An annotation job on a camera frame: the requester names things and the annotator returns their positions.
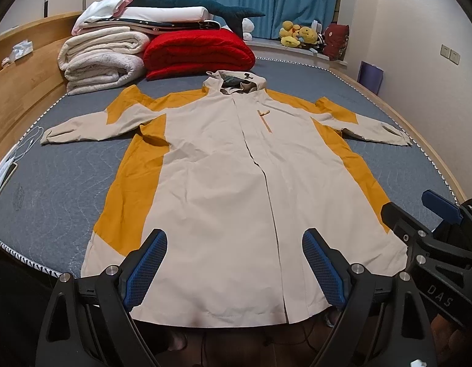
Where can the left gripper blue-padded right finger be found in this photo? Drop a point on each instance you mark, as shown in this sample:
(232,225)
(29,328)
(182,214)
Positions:
(329,266)

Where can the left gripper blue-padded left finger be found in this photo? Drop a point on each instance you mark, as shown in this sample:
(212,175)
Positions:
(140,267)

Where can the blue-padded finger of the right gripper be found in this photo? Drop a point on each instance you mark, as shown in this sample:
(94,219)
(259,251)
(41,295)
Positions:
(409,230)
(441,207)

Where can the beige and orange hooded jacket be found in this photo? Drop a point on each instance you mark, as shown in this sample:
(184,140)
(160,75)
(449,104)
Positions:
(234,174)

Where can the purple flat box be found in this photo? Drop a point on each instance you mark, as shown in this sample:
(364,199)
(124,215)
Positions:
(370,76)

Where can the smartphone on bed edge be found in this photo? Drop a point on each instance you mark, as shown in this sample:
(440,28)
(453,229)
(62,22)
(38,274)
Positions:
(6,172)

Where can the dark red cushion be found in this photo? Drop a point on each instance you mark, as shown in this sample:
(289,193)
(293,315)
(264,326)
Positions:
(336,41)

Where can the cream folded fleece blanket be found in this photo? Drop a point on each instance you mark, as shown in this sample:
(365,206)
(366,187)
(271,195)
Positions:
(102,59)

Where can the red folded blanket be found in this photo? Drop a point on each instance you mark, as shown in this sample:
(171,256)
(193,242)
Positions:
(194,52)

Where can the wooden bed headboard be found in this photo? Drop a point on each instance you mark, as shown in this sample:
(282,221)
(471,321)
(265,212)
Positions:
(32,84)

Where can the yellow plush toys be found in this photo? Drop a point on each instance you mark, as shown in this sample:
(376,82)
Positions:
(297,36)

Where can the white tissue pack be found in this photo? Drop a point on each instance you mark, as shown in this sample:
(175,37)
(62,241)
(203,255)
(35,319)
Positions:
(21,50)

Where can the white folded duvet stack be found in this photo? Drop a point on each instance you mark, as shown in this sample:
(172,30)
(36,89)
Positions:
(99,13)

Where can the teal shark plush toy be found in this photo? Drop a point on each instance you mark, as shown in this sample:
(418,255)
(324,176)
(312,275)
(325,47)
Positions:
(233,16)

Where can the white wall switch panel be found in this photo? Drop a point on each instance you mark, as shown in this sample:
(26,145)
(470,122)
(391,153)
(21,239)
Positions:
(450,54)

